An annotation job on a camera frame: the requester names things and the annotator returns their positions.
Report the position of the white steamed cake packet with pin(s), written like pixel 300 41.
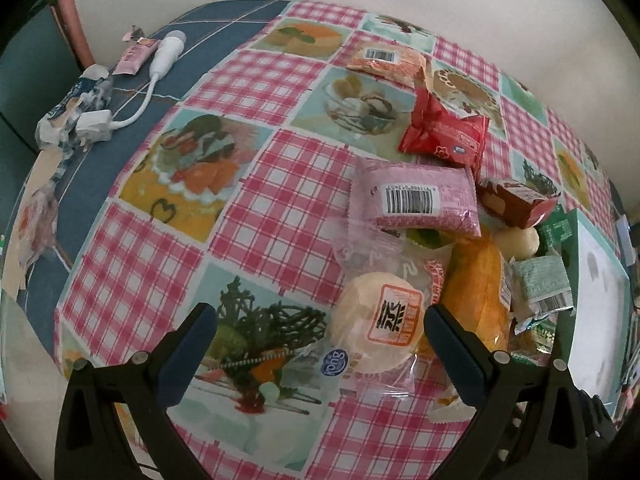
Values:
pixel 372 341

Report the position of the orange bread packet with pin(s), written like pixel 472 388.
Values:
pixel 477 292

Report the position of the patchwork food print tablecloth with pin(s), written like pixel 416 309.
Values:
pixel 227 197

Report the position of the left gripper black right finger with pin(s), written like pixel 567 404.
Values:
pixel 530 422

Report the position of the pale green barcode packet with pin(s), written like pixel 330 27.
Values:
pixel 540 288

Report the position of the dark teal cabinet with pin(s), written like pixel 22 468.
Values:
pixel 37 69

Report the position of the pink barcode snack packet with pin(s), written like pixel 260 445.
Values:
pixel 398 195

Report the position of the pink tube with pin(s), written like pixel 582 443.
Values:
pixel 135 56

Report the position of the red snack packet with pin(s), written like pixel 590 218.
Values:
pixel 435 132

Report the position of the crumpled blue white wrapper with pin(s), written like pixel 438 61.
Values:
pixel 82 117

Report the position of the dark green snack box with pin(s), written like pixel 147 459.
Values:
pixel 554 232

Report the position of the beige barcode snack packet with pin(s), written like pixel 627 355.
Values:
pixel 394 63

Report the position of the dark red snack box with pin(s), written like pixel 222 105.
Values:
pixel 516 203

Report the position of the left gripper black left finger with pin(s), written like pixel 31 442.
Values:
pixel 91 443

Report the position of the white tray with teal rim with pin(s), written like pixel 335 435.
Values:
pixel 602 310

